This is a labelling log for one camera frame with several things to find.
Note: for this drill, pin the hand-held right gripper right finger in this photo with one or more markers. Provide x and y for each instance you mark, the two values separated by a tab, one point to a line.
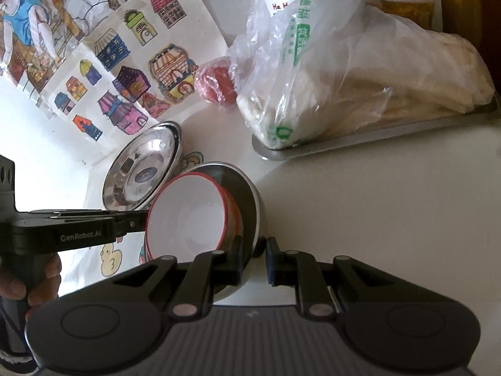
273	266

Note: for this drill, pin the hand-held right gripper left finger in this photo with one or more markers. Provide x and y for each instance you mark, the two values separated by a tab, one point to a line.
236	262

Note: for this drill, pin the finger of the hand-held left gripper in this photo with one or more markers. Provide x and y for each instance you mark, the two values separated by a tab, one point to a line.
131	223

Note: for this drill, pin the white bowl with red rim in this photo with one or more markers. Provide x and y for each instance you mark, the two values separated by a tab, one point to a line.
188	219
236	215

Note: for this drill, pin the deep stainless steel bowl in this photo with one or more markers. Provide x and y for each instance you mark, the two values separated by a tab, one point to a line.
246	203

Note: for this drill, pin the person's left hand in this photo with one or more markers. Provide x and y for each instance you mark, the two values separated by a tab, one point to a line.
47	278

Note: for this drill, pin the metal tray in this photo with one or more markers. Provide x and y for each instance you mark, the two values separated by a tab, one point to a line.
352	141

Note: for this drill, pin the red fruit in foam net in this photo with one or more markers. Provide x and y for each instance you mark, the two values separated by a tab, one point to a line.
215	84

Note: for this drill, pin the clear plastic bag green print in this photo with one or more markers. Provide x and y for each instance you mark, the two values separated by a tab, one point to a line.
313	86

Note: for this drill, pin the colourful houses drawing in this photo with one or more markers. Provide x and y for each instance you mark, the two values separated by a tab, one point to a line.
184	15

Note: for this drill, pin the plastic bag of flatbread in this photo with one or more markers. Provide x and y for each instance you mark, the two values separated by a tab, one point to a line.
430	78

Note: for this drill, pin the laughing boy wall drawing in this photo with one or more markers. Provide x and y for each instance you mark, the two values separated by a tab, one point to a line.
39	27

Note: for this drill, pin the brown wooden door frame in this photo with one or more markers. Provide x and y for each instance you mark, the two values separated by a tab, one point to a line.
469	0

